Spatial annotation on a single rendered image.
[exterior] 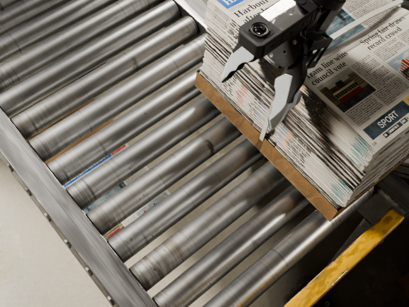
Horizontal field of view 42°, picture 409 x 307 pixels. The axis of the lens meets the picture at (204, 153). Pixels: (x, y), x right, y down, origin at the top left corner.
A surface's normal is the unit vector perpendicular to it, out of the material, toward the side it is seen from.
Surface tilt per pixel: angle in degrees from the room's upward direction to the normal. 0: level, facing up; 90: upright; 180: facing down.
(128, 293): 0
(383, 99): 5
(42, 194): 0
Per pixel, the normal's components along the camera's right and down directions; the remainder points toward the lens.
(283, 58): -0.63, 0.22
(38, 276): 0.04, -0.50
